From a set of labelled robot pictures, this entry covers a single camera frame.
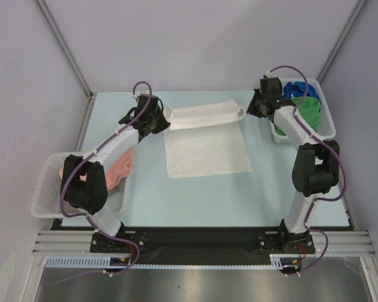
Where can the left aluminium frame post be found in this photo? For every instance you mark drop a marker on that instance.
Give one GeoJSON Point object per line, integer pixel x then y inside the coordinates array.
{"type": "Point", "coordinates": [60, 41]}

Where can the blue towel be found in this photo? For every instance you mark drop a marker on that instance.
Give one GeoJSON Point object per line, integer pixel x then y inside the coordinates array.
{"type": "Point", "coordinates": [297, 89]}

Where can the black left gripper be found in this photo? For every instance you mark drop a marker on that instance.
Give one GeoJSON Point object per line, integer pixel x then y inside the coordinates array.
{"type": "Point", "coordinates": [163, 124]}

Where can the grey slotted cable duct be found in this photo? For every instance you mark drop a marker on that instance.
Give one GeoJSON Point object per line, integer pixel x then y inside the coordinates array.
{"type": "Point", "coordinates": [92, 262]}

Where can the white basket with towels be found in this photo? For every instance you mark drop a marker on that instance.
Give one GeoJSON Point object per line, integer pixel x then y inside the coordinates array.
{"type": "Point", "coordinates": [327, 127]}

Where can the green towel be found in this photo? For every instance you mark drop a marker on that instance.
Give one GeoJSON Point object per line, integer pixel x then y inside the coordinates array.
{"type": "Point", "coordinates": [309, 110]}

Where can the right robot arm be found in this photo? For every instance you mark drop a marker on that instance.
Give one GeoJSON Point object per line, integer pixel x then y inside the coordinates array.
{"type": "Point", "coordinates": [316, 166]}

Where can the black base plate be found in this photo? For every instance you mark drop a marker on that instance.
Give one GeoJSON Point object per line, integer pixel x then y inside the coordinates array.
{"type": "Point", "coordinates": [206, 246]}

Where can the aluminium frame post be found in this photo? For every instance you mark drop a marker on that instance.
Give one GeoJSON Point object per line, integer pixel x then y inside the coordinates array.
{"type": "Point", "coordinates": [60, 41]}
{"type": "Point", "coordinates": [346, 31]}

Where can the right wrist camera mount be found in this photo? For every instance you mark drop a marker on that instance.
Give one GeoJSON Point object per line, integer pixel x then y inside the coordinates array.
{"type": "Point", "coordinates": [269, 75]}

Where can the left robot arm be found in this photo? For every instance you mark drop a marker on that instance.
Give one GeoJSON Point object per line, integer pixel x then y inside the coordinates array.
{"type": "Point", "coordinates": [84, 189]}

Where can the right aluminium frame post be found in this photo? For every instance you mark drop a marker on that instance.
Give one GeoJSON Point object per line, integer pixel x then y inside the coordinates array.
{"type": "Point", "coordinates": [346, 31]}

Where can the empty white perforated basket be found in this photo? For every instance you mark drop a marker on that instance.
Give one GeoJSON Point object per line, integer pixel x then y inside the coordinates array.
{"type": "Point", "coordinates": [45, 200]}

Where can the pink towel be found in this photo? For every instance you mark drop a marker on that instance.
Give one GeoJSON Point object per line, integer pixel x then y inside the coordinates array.
{"type": "Point", "coordinates": [119, 170]}

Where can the white towel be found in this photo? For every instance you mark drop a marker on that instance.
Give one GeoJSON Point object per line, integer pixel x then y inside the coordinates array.
{"type": "Point", "coordinates": [205, 140]}

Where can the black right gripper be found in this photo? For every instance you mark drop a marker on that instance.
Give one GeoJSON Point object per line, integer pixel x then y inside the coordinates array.
{"type": "Point", "coordinates": [253, 107]}

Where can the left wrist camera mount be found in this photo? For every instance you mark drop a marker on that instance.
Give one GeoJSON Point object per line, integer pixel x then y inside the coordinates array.
{"type": "Point", "coordinates": [137, 95]}

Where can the aluminium rail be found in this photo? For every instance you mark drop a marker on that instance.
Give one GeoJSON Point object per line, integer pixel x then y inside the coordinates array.
{"type": "Point", "coordinates": [75, 242]}

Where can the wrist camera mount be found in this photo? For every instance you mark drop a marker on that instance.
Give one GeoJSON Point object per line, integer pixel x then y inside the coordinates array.
{"type": "Point", "coordinates": [137, 95]}
{"type": "Point", "coordinates": [269, 75]}

